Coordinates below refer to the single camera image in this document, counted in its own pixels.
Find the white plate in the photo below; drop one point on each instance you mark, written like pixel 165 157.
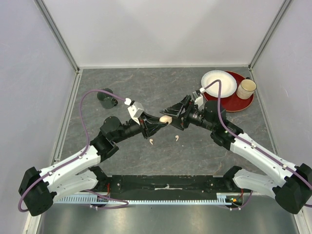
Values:
pixel 228 83

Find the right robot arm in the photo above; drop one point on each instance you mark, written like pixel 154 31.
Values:
pixel 289 184

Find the dark green mug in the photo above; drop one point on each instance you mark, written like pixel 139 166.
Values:
pixel 106 100

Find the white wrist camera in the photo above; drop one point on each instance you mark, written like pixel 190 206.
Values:
pixel 198 97
pixel 135 109

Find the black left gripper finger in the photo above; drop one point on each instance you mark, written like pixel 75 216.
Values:
pixel 153 128
pixel 147 118

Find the light blue cable duct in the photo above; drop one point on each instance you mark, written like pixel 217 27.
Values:
pixel 94 200

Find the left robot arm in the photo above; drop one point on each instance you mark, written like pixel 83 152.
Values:
pixel 39 189

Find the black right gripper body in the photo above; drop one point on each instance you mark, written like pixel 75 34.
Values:
pixel 190 111

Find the beige patterned cup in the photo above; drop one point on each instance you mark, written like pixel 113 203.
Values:
pixel 246 88

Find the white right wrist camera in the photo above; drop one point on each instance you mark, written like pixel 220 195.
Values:
pixel 198 97

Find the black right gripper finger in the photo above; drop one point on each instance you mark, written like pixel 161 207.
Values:
pixel 177 109
pixel 176 122

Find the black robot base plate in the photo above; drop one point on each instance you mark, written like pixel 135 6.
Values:
pixel 166 187

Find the beige earbud charging case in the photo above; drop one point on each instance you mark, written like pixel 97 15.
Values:
pixel 165 119

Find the red round tray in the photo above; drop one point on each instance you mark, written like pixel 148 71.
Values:
pixel 233 103

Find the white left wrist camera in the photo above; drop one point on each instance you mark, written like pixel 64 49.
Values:
pixel 135 109

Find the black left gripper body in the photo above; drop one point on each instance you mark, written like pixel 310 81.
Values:
pixel 144 126

